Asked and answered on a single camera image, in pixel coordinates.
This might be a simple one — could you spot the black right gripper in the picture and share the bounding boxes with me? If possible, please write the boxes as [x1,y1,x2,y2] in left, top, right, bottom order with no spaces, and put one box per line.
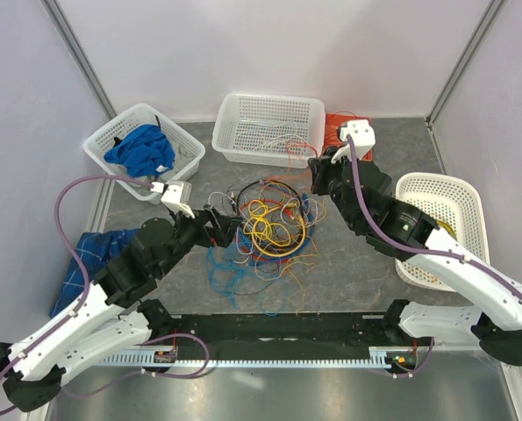
[309,145,362,232]

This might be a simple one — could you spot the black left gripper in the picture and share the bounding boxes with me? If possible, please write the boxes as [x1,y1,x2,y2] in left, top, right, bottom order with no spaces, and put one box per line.
[157,203,243,276]

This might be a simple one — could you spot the thin white wire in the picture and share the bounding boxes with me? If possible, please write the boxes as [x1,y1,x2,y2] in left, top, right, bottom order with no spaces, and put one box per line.
[207,188,327,264]

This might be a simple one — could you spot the thin yellow wire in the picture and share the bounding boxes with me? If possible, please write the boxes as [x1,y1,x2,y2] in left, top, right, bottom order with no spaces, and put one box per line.
[242,199,297,249]

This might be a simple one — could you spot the thin amber wire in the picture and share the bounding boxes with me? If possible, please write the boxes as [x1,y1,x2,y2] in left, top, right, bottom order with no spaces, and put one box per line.
[251,182,327,315]

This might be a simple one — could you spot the thin red wire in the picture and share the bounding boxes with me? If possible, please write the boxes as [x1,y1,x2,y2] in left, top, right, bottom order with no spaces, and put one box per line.
[324,110,354,150]

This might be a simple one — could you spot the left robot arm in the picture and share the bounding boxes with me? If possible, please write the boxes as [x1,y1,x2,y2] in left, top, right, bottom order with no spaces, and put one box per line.
[0,205,243,412]

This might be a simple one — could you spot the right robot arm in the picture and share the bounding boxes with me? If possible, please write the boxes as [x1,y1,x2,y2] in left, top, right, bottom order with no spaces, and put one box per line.
[308,155,522,367]

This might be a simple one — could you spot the orange plastic tray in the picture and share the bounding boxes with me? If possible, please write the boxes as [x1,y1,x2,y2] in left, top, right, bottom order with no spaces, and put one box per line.
[322,111,373,153]

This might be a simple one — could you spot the white perforated basket middle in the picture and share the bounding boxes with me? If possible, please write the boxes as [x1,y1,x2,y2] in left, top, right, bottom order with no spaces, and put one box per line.
[211,93,325,168]

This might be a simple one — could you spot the white perforated basket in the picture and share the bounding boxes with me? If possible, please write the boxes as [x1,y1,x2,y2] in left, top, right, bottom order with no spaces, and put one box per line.
[211,93,325,168]
[83,103,205,204]
[393,172,492,294]

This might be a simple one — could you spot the grey cloth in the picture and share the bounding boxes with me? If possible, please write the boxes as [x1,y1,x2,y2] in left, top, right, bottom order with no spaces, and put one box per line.
[137,144,204,183]

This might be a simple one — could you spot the white perforated basket left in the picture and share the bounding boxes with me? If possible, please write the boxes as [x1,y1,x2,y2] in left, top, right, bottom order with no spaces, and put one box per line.
[83,103,205,204]

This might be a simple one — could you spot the blue plaid cloth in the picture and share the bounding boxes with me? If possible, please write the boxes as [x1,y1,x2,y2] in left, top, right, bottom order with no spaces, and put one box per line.
[49,229,137,318]

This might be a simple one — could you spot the white perforated basket right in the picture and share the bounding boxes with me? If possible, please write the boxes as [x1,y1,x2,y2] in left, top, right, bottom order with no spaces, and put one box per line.
[393,172,492,294]

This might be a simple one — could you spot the thick black cable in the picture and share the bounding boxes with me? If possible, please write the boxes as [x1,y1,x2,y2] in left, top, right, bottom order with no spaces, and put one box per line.
[235,178,305,220]

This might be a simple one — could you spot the thin light blue wire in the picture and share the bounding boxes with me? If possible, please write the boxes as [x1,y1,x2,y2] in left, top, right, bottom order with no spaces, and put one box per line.
[206,243,290,317]

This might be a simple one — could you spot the thick yellow cable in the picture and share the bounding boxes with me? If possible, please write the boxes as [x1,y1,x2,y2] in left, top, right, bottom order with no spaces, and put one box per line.
[250,196,308,258]

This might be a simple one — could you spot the thick red cable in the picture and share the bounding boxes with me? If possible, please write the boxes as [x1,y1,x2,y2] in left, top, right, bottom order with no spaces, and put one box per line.
[238,199,297,268]

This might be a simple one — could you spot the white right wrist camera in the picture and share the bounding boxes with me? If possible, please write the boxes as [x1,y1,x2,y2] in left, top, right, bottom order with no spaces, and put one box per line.
[331,119,375,164]

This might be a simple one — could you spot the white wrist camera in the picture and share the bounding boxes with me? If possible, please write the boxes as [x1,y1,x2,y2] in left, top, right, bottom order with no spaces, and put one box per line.
[331,119,375,164]
[151,180,196,218]

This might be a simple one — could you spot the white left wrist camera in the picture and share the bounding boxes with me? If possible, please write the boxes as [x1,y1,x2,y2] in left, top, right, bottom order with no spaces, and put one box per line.
[151,180,196,218]

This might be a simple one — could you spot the white wires in basket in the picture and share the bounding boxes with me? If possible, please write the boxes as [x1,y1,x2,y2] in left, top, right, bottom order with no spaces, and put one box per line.
[238,116,311,155]

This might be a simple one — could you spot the thin brown wire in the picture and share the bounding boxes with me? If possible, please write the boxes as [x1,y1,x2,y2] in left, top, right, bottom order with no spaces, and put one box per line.
[225,258,288,296]

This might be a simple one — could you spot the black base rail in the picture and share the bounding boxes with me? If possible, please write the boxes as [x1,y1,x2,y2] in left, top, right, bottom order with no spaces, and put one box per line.
[152,312,430,351]

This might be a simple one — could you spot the yellow green wire coil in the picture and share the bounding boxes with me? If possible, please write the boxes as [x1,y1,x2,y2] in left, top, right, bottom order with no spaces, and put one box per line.
[435,218,457,238]

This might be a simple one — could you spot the slotted cable duct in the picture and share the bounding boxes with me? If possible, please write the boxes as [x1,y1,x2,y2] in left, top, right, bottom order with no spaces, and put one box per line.
[97,342,396,368]

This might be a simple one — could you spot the aluminium frame post right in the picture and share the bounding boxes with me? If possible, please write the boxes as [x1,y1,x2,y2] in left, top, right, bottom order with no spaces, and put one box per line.
[425,0,506,129]

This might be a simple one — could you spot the aluminium frame post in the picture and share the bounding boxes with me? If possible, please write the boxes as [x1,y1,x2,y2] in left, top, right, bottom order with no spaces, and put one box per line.
[425,0,506,129]
[40,0,117,119]

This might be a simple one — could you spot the aluminium frame post left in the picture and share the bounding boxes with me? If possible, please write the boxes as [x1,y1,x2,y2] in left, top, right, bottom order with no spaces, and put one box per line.
[40,0,117,119]

